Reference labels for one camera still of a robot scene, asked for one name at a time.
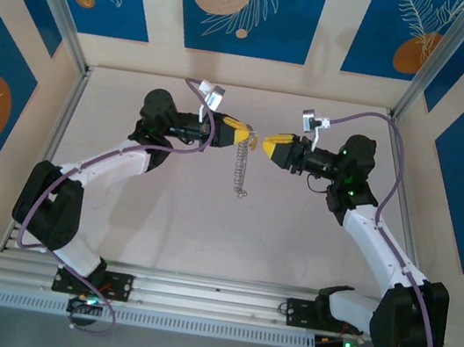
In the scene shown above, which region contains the large grey keyring with clips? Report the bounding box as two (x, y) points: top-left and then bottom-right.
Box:
(227, 136), (259, 202)

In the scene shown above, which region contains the aluminium table side rail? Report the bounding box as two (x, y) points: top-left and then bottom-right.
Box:
(0, 49), (96, 347)
(347, 110), (464, 347)

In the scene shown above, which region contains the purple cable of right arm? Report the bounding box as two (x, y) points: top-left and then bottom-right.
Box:
(289, 104), (464, 347)

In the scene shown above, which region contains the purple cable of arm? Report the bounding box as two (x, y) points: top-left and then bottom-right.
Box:
(289, 104), (464, 347)
(3, 54), (222, 347)

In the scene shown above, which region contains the thin black wire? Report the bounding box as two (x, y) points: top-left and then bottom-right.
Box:
(304, 172), (336, 197)

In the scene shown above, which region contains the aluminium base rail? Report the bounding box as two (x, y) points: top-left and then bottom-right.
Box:
(0, 235), (453, 347)

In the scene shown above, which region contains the grey slotted cable duct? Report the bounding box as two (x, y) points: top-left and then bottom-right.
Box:
(0, 280), (318, 347)

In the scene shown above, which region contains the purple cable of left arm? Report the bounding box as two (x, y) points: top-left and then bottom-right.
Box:
(3, 54), (222, 347)

